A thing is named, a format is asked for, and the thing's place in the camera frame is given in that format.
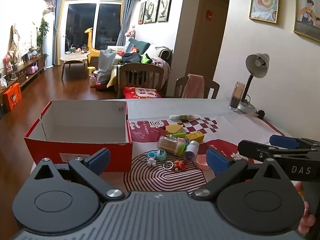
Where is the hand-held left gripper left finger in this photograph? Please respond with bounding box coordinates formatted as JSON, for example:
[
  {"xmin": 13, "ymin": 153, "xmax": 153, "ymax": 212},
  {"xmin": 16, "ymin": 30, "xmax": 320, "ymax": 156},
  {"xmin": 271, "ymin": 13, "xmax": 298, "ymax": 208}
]
[{"xmin": 30, "ymin": 147, "xmax": 125, "ymax": 202}]

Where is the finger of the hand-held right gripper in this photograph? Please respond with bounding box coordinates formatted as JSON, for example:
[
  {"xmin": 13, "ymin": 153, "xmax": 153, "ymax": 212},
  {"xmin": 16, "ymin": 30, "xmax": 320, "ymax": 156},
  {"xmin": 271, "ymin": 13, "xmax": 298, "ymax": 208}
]
[
  {"xmin": 269, "ymin": 134, "xmax": 320, "ymax": 151},
  {"xmin": 237, "ymin": 140, "xmax": 320, "ymax": 161}
]

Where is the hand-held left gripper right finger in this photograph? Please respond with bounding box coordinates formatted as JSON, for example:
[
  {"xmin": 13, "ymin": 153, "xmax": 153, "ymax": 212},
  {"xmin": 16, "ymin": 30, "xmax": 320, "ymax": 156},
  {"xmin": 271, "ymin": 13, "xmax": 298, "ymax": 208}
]
[{"xmin": 191, "ymin": 147, "xmax": 292, "ymax": 202}]

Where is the red shoe box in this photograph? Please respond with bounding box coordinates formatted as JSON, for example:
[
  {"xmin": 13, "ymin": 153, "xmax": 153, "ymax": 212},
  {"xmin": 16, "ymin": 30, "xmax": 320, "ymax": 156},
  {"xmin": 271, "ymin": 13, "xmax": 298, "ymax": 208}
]
[{"xmin": 24, "ymin": 100, "xmax": 133, "ymax": 173}]

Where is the pink bowl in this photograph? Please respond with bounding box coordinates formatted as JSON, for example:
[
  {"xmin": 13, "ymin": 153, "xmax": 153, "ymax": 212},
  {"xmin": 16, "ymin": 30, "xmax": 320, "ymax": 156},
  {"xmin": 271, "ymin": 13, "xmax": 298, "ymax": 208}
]
[{"xmin": 196, "ymin": 154, "xmax": 210, "ymax": 170}]

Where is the yellow box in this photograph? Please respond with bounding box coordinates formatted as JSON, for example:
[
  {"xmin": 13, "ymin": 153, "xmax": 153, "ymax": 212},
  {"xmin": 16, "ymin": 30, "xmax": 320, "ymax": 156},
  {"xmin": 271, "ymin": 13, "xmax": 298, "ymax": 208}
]
[{"xmin": 185, "ymin": 132, "xmax": 205, "ymax": 142}]

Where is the clear bottle with green cap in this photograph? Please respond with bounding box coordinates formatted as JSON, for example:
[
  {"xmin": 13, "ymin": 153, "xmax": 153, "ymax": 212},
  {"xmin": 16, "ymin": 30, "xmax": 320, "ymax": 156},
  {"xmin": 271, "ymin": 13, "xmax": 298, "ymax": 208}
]
[{"xmin": 157, "ymin": 135, "xmax": 187, "ymax": 156}]

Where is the yellow pear-shaped toy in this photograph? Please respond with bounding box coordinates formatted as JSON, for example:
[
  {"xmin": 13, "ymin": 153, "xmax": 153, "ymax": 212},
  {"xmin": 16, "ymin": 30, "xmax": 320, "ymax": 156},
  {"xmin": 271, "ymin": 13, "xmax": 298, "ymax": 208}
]
[{"xmin": 166, "ymin": 124, "xmax": 184, "ymax": 135}]

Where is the white green pen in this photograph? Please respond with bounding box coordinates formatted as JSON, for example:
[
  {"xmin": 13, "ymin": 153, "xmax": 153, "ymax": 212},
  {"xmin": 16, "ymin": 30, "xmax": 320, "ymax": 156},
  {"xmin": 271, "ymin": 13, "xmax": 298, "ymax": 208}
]
[{"xmin": 169, "ymin": 114, "xmax": 201, "ymax": 120}]

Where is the teal egg keychain toy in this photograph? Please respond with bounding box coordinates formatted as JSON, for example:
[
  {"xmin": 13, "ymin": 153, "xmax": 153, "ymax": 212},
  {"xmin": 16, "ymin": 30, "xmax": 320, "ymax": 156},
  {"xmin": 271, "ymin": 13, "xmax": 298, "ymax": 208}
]
[{"xmin": 147, "ymin": 149, "xmax": 167, "ymax": 161}]

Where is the person's right hand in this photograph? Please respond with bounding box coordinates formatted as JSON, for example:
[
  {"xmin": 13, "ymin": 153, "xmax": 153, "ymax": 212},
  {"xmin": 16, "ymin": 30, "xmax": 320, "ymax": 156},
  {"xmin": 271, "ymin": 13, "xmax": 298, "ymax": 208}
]
[{"xmin": 294, "ymin": 181, "xmax": 316, "ymax": 235}]

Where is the red white printed table mat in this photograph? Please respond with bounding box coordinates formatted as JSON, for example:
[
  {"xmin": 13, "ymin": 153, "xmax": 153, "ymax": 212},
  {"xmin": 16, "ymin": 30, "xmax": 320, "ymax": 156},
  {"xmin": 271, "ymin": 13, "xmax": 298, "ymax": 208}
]
[{"xmin": 124, "ymin": 114, "xmax": 287, "ymax": 193}]

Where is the white bottle with blue cap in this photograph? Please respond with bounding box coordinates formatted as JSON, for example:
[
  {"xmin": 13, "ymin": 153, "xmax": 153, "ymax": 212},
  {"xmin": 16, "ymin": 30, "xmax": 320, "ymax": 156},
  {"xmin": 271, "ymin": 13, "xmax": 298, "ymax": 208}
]
[{"xmin": 185, "ymin": 140, "xmax": 200, "ymax": 160}]

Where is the orange small toy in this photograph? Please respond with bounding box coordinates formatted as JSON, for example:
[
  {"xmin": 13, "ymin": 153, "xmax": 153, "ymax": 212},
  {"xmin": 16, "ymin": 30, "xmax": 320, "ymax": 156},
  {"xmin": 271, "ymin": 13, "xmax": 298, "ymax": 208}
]
[{"xmin": 173, "ymin": 160, "xmax": 187, "ymax": 172}]

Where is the dark wooden chair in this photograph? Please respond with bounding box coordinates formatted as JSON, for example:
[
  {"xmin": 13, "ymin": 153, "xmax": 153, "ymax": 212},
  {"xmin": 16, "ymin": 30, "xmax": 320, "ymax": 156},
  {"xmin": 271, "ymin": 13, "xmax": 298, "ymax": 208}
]
[{"xmin": 174, "ymin": 76, "xmax": 220, "ymax": 99}]

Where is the red printed cushion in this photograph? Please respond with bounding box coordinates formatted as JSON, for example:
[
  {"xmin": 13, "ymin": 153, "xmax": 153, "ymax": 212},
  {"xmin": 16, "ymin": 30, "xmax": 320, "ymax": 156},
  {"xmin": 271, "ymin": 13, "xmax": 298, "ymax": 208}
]
[{"xmin": 124, "ymin": 87, "xmax": 162, "ymax": 100}]

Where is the pink towel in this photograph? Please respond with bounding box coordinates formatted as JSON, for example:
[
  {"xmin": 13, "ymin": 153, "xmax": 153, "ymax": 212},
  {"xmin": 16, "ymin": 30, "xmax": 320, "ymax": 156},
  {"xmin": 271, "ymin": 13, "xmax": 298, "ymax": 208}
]
[{"xmin": 181, "ymin": 74, "xmax": 205, "ymax": 99}]

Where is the grey desk lamp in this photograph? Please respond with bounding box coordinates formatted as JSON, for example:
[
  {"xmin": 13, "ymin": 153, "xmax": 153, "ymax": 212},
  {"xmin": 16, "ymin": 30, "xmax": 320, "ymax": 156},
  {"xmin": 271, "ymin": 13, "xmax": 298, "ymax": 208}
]
[{"xmin": 237, "ymin": 53, "xmax": 270, "ymax": 113}]

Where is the grey plastic bag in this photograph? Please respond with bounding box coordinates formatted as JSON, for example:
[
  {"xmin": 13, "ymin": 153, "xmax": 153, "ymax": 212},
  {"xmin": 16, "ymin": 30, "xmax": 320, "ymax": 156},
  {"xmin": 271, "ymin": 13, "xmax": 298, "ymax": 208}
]
[{"xmin": 96, "ymin": 49, "xmax": 117, "ymax": 85}]

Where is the wooden slat-back chair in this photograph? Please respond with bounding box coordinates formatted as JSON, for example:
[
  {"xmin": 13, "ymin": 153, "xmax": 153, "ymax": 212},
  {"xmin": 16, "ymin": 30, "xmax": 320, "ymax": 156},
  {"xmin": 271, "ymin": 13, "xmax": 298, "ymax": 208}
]
[{"xmin": 117, "ymin": 63, "xmax": 168, "ymax": 99}]

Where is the wooden coffee table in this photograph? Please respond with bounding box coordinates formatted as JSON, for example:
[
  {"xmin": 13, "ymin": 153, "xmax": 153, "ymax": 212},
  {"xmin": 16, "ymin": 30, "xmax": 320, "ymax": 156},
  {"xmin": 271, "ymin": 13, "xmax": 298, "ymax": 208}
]
[{"xmin": 60, "ymin": 51, "xmax": 91, "ymax": 80}]

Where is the orange gift box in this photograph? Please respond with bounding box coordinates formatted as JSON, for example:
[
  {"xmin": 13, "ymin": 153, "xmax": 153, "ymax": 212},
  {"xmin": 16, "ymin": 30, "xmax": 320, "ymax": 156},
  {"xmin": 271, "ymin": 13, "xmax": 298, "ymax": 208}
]
[{"xmin": 3, "ymin": 82, "xmax": 22, "ymax": 111}]

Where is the yellow giraffe toy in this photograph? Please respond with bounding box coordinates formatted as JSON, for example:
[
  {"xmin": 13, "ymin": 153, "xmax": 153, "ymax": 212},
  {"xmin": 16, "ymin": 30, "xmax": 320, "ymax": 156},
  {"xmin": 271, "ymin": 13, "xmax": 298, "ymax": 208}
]
[{"xmin": 84, "ymin": 27, "xmax": 101, "ymax": 69}]

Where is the wooden tv cabinet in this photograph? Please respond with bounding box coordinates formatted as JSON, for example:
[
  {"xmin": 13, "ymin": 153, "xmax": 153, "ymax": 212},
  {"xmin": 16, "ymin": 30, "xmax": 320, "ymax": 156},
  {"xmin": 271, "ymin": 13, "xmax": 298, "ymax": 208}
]
[{"xmin": 0, "ymin": 55, "xmax": 46, "ymax": 98}]

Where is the pink kettle toy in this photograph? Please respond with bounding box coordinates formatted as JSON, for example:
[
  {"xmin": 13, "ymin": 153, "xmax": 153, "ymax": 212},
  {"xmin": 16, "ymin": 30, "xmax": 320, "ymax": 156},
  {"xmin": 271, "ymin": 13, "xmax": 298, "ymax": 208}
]
[{"xmin": 26, "ymin": 61, "xmax": 38, "ymax": 75}]

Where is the brown wooden door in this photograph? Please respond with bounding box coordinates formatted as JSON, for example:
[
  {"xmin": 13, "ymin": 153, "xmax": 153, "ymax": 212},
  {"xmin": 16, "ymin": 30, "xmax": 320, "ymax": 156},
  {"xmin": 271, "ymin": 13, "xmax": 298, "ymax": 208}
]
[{"xmin": 185, "ymin": 0, "xmax": 229, "ymax": 85}]

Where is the sofa with clothes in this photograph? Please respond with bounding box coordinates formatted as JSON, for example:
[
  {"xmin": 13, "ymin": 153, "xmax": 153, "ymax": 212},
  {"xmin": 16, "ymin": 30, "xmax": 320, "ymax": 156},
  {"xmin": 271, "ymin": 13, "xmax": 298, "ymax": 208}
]
[{"xmin": 110, "ymin": 39, "xmax": 173, "ymax": 80}]

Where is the white standing air conditioner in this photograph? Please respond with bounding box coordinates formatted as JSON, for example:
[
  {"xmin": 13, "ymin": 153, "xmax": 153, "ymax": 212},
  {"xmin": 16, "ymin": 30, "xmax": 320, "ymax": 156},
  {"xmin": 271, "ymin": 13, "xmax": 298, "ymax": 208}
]
[{"xmin": 42, "ymin": 11, "xmax": 56, "ymax": 68}]

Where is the pink flower decoration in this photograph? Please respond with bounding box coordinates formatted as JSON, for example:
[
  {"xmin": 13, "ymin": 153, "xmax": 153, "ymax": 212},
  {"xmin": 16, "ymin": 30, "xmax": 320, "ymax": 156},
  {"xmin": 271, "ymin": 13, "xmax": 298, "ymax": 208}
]
[{"xmin": 3, "ymin": 54, "xmax": 13, "ymax": 72}]

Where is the gold framed figure picture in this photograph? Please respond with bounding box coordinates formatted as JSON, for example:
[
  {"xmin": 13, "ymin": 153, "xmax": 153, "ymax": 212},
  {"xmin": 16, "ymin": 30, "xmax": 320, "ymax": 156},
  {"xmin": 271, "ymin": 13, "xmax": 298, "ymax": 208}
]
[{"xmin": 293, "ymin": 0, "xmax": 320, "ymax": 42}]

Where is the blue grey curtain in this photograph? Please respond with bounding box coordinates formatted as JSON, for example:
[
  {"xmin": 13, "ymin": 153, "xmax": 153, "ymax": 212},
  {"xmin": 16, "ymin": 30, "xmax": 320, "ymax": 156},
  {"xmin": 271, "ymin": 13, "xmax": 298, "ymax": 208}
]
[
  {"xmin": 117, "ymin": 0, "xmax": 137, "ymax": 48},
  {"xmin": 54, "ymin": 0, "xmax": 66, "ymax": 67}
]

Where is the glass sliding door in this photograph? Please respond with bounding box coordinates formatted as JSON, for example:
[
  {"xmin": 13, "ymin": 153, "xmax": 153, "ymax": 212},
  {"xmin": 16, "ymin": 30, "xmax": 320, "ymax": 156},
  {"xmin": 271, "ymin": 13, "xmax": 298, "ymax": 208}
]
[{"xmin": 65, "ymin": 2, "xmax": 122, "ymax": 53}]

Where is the gold framed food picture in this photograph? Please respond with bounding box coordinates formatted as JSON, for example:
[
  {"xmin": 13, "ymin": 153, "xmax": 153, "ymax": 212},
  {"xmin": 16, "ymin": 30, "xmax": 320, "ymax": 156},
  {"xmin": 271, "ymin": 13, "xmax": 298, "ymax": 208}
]
[{"xmin": 249, "ymin": 0, "xmax": 280, "ymax": 25}]

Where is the green plant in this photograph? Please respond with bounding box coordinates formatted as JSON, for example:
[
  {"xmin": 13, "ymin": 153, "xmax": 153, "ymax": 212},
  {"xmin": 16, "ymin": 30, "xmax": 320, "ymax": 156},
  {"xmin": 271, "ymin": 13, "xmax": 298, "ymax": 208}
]
[{"xmin": 37, "ymin": 19, "xmax": 50, "ymax": 58}]

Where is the white hanging cloth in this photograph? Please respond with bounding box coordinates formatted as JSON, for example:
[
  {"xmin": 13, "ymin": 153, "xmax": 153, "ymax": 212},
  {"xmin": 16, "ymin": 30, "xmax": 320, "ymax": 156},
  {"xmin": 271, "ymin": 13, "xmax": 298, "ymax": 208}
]
[{"xmin": 11, "ymin": 22, "xmax": 38, "ymax": 58}]

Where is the small black framed picture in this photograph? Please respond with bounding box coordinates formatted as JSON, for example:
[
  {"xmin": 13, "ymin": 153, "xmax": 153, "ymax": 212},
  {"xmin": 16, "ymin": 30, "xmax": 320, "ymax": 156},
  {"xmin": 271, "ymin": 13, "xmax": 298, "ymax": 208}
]
[{"xmin": 138, "ymin": 1, "xmax": 147, "ymax": 25}]

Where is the black framed round-print picture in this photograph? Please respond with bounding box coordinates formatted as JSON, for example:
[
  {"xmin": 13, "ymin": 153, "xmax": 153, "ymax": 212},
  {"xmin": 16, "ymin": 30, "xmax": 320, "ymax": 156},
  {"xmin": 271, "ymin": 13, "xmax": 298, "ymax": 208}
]
[{"xmin": 144, "ymin": 0, "xmax": 162, "ymax": 24}]

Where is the black framed abstract picture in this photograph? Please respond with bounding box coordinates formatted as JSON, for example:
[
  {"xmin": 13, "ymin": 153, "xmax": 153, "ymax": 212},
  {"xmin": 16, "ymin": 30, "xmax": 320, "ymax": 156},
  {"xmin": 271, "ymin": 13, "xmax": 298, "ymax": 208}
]
[{"xmin": 157, "ymin": 0, "xmax": 174, "ymax": 22}]

